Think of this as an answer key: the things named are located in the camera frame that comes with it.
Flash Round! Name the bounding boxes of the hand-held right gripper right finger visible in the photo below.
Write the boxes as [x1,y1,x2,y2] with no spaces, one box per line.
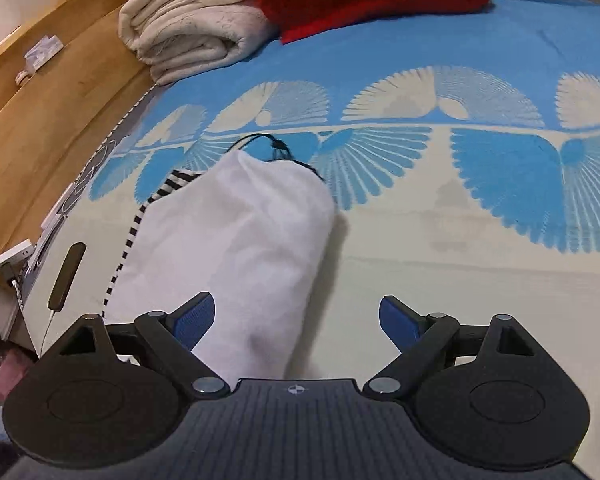
[362,295,537,401]

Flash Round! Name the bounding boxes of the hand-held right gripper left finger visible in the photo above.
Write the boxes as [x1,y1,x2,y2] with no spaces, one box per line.
[59,291,231,401]

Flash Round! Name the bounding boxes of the striped and white small garment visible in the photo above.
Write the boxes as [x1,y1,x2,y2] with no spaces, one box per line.
[101,132,338,382]

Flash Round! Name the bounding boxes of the blue printed bed mat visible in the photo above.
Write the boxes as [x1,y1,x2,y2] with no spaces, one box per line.
[20,0,600,383]

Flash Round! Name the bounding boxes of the black smartphone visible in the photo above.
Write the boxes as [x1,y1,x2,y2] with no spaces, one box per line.
[47,242,88,311]

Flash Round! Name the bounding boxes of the white power strip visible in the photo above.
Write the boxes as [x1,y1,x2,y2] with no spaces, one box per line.
[0,239,35,274]

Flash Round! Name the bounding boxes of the wooden headboard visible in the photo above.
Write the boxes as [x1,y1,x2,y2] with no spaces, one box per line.
[0,0,157,263]

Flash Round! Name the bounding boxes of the cream folded blanket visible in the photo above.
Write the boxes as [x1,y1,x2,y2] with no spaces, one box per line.
[118,0,277,86]

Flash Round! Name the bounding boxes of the tissue pack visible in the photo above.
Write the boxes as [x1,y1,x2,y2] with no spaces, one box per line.
[24,35,65,69]

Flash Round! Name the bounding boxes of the white charging cable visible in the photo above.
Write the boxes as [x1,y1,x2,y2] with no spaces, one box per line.
[41,307,62,357]

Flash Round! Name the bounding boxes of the white earphone cable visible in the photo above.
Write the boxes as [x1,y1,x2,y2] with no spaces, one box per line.
[66,139,119,212]

